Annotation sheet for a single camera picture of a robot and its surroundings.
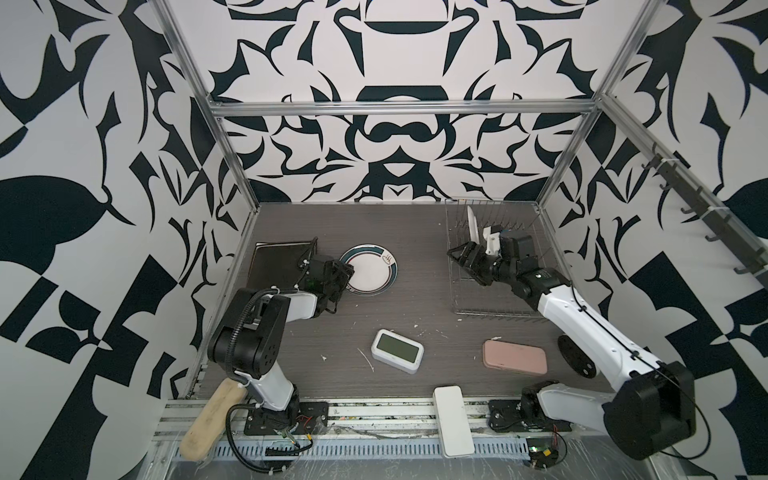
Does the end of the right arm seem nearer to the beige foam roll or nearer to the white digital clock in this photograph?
the white digital clock

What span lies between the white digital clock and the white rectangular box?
0.29ft

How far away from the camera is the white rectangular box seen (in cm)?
67

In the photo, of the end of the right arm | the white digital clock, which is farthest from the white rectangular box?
the end of the right arm

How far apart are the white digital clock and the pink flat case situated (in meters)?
0.19

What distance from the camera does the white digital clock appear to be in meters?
0.81

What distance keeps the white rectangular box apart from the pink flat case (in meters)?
0.14

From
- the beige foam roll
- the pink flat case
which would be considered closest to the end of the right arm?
the pink flat case

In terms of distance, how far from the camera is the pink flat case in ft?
2.69
